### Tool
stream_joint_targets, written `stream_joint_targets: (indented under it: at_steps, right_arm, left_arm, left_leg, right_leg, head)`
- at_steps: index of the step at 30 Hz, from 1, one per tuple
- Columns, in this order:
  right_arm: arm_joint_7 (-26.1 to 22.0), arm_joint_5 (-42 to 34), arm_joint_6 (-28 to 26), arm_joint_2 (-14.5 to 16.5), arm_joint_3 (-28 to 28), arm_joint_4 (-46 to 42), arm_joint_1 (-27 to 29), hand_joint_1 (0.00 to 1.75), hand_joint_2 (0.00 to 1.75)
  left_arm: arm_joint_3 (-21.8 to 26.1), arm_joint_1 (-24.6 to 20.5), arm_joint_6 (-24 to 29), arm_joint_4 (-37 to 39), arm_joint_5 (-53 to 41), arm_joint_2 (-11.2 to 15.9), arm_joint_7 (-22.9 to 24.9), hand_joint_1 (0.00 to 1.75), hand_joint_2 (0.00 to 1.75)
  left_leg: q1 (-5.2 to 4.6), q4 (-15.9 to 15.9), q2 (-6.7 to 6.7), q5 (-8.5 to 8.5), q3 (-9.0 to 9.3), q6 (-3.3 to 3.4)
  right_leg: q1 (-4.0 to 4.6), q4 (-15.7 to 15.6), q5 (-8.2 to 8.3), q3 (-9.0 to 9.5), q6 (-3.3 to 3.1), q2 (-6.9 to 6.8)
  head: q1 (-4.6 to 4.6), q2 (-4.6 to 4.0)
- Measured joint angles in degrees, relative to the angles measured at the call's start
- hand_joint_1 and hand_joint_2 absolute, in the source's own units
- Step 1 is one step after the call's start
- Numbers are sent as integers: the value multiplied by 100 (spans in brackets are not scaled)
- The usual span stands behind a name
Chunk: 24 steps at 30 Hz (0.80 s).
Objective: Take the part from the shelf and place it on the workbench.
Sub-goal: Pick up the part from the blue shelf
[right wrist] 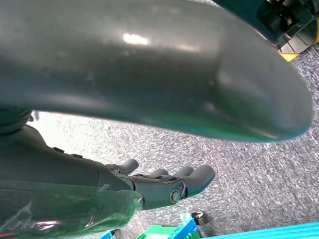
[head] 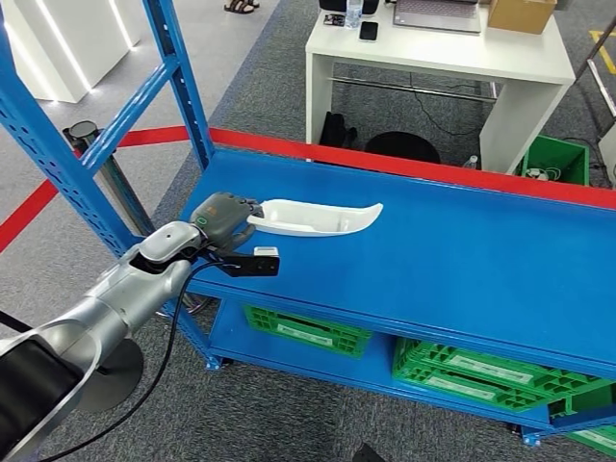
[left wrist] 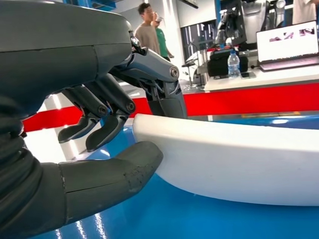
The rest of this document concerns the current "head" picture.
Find white cabinet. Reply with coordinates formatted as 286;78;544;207
596;120;616;186

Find grey metal frame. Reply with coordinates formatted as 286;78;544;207
577;15;616;144

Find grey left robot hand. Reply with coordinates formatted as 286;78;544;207
189;191;264;253

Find green open plastic bin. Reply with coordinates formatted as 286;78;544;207
516;134;590;188

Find white plastic shell part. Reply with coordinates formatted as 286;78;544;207
246;197;384;239

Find blue metal shelf rack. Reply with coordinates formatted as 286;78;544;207
0;0;616;448

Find black round stool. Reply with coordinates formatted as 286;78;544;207
364;131;442;166

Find red barrier belt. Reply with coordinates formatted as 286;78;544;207
116;124;616;213
0;179;59;254

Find brown cardboard box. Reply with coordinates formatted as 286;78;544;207
487;0;558;36

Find black pouch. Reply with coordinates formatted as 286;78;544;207
319;0;380;15

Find white cable bundle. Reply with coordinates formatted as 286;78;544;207
525;166;562;182

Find black bag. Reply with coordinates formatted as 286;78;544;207
319;111;359;149

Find green folding plastic crate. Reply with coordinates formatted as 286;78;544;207
395;339;616;399
549;389;616;459
391;363;550;413
260;321;369;360
242;305;373;343

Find black desk cable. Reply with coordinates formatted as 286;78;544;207
409;71;482;138

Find grey laptop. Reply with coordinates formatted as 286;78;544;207
393;0;482;35

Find clear water bottle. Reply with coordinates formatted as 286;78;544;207
344;0;364;30

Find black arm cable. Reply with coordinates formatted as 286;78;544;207
38;254;242;462

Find white desk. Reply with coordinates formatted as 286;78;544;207
305;0;577;174

